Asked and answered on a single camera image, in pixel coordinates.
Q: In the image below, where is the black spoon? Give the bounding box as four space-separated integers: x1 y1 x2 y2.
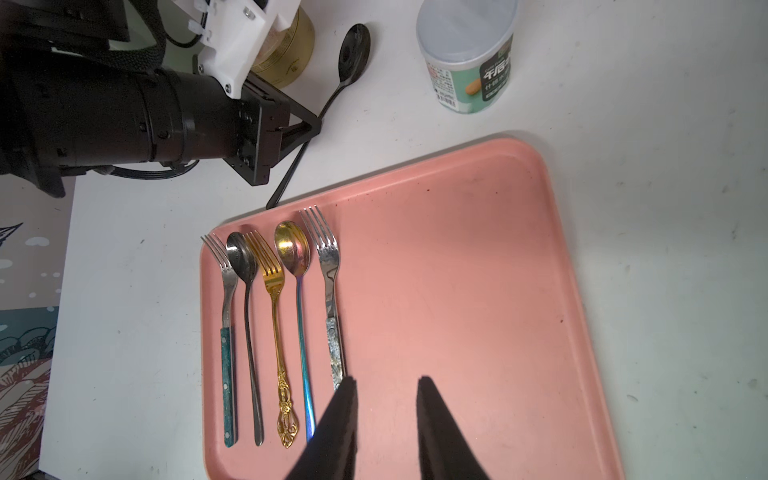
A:
226 232 265 446
265 23 372 210

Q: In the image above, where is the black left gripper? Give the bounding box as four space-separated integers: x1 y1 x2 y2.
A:
224 72 321 186

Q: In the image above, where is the pink plastic tray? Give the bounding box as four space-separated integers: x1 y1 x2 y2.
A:
217 137 624 479

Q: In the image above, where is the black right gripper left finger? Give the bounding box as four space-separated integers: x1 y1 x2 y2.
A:
286 377 358 480

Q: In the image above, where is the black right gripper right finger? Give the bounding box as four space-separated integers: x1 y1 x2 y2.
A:
416 376 488 479

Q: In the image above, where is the grey marble handle fork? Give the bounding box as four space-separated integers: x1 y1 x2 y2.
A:
299 205 347 390

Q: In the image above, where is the round red yellow tin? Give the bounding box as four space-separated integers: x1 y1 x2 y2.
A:
251 7 315 89

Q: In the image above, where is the small white green can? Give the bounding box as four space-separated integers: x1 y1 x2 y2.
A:
416 0 518 114

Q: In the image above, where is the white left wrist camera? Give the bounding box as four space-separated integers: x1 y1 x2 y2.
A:
175 0 300 99

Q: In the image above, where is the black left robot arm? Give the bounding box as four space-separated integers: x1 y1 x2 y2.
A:
1 1 321 198

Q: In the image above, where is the teal handle fork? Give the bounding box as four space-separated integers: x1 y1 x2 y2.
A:
201 232 238 448

